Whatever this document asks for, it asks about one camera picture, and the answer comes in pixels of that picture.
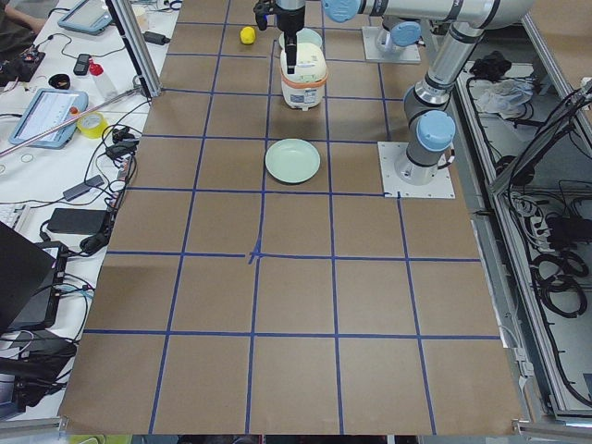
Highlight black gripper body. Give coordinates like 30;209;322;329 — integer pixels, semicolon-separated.
254;0;305;33

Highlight white orange rice cooker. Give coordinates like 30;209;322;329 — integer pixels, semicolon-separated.
280;43;327;111

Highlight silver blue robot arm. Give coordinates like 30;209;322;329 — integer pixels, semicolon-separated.
322;0;534;122

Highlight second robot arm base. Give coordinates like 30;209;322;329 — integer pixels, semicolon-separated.
376;15;422;54

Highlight light green plate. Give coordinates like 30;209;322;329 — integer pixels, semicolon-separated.
265;139;321;184
296;28;323;48

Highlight yellow lemon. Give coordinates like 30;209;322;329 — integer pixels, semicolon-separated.
240;26;256;45

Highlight black power adapter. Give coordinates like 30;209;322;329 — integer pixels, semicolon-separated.
142;31;170;45

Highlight red cap spray bottle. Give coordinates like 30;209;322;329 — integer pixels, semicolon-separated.
89;58;117;100

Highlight black cloth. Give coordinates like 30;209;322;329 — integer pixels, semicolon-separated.
469;51;512;82

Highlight black mobile phone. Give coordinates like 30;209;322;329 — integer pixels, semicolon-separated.
73;54;91;76

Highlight yellow tape roll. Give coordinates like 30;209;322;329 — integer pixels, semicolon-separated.
76;112;108;139

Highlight white crumpled cloth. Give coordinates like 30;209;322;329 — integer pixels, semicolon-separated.
475;80;534;119

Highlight black round cup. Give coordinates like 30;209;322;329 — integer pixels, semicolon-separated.
48;73;71;90

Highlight blue teach pendant tablet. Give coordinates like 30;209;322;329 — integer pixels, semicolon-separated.
8;88;89;149

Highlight metal rod stand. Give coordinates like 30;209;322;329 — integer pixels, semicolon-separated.
1;87;140;157

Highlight black power brick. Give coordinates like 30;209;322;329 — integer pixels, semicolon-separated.
47;208;107;235

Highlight black laptop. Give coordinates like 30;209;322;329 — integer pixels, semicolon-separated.
1;224;67;333

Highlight aluminium frame post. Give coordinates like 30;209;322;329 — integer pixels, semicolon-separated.
105;0;162;98

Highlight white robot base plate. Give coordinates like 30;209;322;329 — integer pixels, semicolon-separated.
377;142;455;199

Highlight coiled black cables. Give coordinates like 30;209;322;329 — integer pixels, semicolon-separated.
529;256;589;320

